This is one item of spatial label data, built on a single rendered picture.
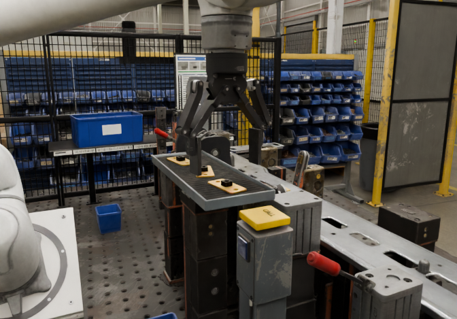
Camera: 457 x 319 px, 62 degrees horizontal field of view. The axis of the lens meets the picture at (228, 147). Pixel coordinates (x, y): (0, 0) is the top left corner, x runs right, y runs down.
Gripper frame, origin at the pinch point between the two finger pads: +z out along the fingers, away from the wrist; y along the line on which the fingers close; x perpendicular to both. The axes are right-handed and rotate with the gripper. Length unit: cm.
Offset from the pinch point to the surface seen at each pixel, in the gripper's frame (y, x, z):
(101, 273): -8, 63, 51
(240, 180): 4.6, 1.8, 4.8
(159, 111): 35, 105, 3
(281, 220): -2.2, -17.6, 5.0
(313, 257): -3.0, -25.1, 7.6
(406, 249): 34.8, -17.6, 20.8
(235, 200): -2.8, -6.7, 5.0
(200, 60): 69, 125, -21
